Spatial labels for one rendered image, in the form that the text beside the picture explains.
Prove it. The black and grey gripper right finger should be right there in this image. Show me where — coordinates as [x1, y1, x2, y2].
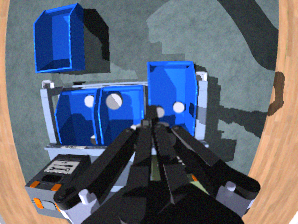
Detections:
[151, 105, 261, 224]

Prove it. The grey low shelf rack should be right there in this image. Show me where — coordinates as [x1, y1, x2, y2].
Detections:
[40, 72, 209, 205]

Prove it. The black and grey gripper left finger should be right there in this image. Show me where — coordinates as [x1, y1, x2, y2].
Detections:
[53, 105, 153, 224]

